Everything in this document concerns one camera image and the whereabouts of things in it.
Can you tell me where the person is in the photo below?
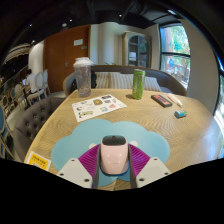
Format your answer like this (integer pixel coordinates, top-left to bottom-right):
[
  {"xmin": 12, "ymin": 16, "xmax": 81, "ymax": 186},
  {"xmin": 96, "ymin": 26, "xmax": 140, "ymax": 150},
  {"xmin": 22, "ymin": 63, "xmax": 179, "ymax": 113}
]
[{"xmin": 21, "ymin": 68, "xmax": 38, "ymax": 96}]

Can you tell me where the yellow square sticker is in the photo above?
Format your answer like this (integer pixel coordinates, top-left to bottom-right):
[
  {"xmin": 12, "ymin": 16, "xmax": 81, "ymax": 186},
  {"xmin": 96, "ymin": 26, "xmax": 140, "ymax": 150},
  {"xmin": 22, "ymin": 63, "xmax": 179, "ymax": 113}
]
[{"xmin": 25, "ymin": 150, "xmax": 52, "ymax": 172}]

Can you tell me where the brown curved bench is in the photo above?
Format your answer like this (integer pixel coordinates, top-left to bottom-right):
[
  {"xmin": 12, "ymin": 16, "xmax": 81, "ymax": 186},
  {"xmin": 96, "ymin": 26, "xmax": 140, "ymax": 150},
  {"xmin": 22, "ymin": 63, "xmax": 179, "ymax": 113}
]
[{"xmin": 63, "ymin": 64, "xmax": 188, "ymax": 97}]

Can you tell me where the dark-framed window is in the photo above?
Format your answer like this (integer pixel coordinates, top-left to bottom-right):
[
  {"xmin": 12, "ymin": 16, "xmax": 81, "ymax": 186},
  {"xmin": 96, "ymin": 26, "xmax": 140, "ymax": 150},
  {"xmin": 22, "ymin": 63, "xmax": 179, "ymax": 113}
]
[
  {"xmin": 159, "ymin": 23, "xmax": 192, "ymax": 91},
  {"xmin": 213, "ymin": 73, "xmax": 224, "ymax": 134}
]

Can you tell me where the glass-door cabinet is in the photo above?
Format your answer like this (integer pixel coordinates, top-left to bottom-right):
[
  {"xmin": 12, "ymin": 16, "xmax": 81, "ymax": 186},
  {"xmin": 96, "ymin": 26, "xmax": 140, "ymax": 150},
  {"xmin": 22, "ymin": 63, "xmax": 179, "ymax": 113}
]
[{"xmin": 121, "ymin": 30, "xmax": 152, "ymax": 69}]

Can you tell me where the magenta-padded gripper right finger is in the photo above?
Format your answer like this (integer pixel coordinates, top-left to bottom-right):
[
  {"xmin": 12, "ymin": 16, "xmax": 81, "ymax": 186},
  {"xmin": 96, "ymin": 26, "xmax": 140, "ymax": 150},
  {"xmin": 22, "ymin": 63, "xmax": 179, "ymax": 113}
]
[{"xmin": 128, "ymin": 143, "xmax": 172, "ymax": 190}]

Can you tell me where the small teal pack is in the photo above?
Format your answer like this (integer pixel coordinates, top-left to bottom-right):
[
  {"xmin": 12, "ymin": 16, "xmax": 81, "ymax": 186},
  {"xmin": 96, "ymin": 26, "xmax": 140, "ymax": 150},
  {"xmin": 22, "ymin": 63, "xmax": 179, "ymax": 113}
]
[{"xmin": 173, "ymin": 110, "xmax": 188, "ymax": 119}]

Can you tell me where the white sticker sheet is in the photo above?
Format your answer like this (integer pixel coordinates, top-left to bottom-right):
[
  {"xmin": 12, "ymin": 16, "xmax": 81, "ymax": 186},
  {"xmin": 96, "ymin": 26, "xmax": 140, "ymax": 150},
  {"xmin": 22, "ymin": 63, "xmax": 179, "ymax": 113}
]
[{"xmin": 71, "ymin": 94, "xmax": 128, "ymax": 123}]

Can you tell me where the striped cushion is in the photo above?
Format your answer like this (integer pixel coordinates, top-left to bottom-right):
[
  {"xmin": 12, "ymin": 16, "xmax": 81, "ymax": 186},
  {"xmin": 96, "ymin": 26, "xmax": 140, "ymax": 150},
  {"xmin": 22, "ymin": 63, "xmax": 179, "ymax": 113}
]
[
  {"xmin": 94, "ymin": 71, "xmax": 134, "ymax": 90},
  {"xmin": 133, "ymin": 74, "xmax": 163, "ymax": 93}
]

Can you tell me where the white tube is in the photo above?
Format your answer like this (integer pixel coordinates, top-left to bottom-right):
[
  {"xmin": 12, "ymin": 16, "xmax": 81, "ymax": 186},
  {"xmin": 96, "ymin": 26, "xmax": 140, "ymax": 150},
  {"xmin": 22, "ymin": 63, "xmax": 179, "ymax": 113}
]
[{"xmin": 166, "ymin": 92, "xmax": 184, "ymax": 108}]

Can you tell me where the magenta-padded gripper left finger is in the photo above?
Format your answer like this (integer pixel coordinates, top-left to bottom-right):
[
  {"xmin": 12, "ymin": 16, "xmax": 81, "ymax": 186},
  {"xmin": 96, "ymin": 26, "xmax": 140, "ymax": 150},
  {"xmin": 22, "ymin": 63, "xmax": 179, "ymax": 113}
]
[{"xmin": 56, "ymin": 143, "xmax": 102, "ymax": 190}]

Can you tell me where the blue cloud-shaped mouse pad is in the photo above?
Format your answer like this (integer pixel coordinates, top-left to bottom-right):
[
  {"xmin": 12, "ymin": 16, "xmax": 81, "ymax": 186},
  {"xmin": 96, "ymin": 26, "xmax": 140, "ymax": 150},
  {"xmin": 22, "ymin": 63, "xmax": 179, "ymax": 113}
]
[{"xmin": 50, "ymin": 118, "xmax": 171, "ymax": 184}]

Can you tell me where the wooden door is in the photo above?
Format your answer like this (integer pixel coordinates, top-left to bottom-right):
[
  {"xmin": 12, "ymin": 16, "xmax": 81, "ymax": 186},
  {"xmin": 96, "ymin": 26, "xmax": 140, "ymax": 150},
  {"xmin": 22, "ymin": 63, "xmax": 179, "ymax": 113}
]
[{"xmin": 43, "ymin": 24, "xmax": 92, "ymax": 94}]

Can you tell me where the black and red flat box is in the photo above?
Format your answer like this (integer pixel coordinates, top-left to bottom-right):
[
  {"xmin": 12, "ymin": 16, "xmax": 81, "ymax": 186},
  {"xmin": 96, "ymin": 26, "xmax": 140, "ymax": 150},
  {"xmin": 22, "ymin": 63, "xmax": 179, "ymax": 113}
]
[{"xmin": 150, "ymin": 94, "xmax": 174, "ymax": 108}]

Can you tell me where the green drink can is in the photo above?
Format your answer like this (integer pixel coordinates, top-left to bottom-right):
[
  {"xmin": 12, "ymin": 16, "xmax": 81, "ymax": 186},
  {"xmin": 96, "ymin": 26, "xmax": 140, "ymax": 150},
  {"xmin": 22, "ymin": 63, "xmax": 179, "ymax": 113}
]
[{"xmin": 131, "ymin": 68, "xmax": 147, "ymax": 100}]

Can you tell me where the grey tufted sofa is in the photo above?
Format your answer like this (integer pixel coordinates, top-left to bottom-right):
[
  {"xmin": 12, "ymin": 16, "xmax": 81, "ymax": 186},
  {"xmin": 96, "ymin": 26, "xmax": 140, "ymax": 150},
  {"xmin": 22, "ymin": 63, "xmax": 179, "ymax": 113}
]
[{"xmin": 13, "ymin": 96, "xmax": 66, "ymax": 163}]

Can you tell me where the black backpack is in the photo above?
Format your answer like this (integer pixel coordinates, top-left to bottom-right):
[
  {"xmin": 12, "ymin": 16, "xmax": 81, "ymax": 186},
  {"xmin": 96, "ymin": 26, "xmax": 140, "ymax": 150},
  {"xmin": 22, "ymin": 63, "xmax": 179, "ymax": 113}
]
[{"xmin": 70, "ymin": 69, "xmax": 98, "ymax": 93}]

